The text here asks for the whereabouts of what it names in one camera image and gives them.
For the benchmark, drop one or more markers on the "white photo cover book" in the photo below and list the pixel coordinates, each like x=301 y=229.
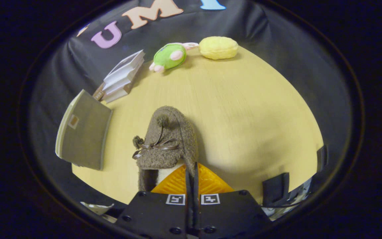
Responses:
x=126 y=64

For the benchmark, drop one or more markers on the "black flat panel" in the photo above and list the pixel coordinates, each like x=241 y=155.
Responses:
x=275 y=189
x=322 y=157

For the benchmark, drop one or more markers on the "yellow plush toy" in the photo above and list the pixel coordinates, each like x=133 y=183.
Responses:
x=218 y=47

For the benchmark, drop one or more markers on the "grey storage box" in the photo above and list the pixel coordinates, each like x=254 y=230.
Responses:
x=85 y=132

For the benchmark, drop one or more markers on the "brown fleece shoe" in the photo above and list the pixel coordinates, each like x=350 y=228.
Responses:
x=171 y=126

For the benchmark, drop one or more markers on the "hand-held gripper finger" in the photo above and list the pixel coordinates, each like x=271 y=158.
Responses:
x=197 y=212
x=189 y=212

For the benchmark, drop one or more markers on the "green and pink plush toy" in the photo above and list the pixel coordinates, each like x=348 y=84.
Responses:
x=168 y=56

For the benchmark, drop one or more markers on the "brown book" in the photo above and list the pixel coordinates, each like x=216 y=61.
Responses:
x=98 y=93

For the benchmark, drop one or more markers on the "white crumpled sheet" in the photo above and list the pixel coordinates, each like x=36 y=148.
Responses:
x=96 y=207

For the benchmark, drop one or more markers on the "black backdrop cloth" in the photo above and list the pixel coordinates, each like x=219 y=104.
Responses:
x=260 y=33

